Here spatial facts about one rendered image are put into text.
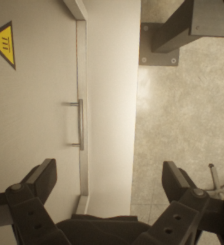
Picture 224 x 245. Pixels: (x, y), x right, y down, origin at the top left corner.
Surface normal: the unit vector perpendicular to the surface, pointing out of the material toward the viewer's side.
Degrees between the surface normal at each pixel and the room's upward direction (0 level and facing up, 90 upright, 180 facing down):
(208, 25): 0
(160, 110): 0
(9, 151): 90
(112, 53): 0
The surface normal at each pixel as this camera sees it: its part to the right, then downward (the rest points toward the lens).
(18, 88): 1.00, 0.03
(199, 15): -0.03, 0.25
